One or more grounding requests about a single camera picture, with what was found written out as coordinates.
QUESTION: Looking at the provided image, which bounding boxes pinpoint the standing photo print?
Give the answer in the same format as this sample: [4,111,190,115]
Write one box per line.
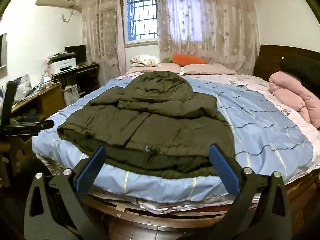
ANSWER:
[15,74,32,93]

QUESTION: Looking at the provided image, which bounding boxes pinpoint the black computer desk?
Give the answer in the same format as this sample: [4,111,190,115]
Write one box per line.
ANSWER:
[54,63,100,94]

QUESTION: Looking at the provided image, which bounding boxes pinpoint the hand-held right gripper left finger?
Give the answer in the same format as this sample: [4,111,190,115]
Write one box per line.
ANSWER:
[24,145,108,240]

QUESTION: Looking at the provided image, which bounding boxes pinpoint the pink floral lace curtain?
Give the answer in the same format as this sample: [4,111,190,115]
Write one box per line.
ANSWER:
[80,0,127,87]
[156,0,260,67]

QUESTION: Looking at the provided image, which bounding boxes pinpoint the air conditioner hose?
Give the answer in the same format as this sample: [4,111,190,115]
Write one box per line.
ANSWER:
[62,5,82,23]

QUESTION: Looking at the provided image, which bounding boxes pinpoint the white floral pillow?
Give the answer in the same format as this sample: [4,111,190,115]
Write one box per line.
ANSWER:
[130,54,162,67]

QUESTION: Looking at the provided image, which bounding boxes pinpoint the white printer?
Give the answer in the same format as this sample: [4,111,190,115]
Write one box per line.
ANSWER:
[49,52,77,75]

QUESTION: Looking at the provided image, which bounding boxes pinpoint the pink pillow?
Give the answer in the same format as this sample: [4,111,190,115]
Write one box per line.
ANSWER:
[180,64,235,75]
[130,63,182,75]

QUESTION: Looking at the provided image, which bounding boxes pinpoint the blue checked bed sheet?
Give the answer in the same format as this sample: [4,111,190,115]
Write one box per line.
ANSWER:
[32,76,314,203]

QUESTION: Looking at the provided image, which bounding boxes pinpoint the black computer monitor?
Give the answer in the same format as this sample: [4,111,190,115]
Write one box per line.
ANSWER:
[64,45,87,64]

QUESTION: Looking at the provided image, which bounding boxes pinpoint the barred window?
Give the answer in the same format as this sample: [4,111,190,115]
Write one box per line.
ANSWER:
[124,0,158,43]

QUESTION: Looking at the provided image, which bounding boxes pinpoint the wooden desk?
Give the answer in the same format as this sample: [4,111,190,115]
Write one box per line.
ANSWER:
[10,84,66,120]

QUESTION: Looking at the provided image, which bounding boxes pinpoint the wall picture frame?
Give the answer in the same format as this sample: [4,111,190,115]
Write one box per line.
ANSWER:
[0,33,7,69]

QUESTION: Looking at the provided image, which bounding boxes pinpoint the dark olive hooded padded jacket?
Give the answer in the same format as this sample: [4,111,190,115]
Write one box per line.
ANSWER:
[57,71,235,179]

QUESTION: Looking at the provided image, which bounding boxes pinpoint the orange carrot plush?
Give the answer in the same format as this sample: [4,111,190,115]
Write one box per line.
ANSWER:
[166,54,207,65]

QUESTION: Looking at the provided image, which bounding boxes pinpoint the pink folded quilt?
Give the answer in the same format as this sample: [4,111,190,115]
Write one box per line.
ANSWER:
[269,71,320,129]

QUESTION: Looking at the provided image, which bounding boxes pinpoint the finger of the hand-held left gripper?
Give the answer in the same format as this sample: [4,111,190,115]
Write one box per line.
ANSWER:
[4,119,55,137]
[1,81,18,128]

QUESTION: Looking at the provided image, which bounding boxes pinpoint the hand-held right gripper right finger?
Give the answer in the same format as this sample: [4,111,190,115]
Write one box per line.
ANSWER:
[209,144,293,240]

